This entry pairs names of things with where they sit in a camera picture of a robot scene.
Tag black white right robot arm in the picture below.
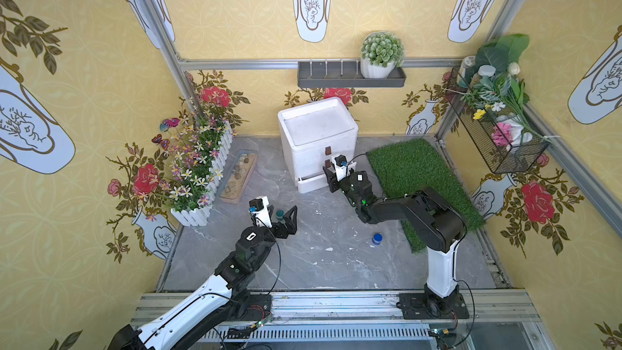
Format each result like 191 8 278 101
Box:
324 168 469 319

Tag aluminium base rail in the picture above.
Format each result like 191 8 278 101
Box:
128 288 555 350

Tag green plant in white pot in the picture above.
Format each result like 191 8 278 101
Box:
361 31 405 79

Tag grey wall shelf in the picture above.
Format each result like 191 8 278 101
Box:
297 60 407 88

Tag pink tray with stones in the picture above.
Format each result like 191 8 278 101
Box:
219 150 258 204

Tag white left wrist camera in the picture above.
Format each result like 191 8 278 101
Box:
249 196 272 228

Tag green artificial grass mat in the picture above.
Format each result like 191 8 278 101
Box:
367 139 485 231

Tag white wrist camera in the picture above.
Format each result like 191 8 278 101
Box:
249 196 272 228
331 155 356 181

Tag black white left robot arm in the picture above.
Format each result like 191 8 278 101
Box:
108 196 297 349

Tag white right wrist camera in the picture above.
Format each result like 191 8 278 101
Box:
331 155 356 181

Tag artificial flowers in white fence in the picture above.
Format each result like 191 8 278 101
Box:
148 113 234 227

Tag white drawer cabinet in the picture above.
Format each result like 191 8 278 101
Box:
278 97 359 186

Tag black wire basket with flowers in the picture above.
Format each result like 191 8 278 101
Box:
445 34 550 174

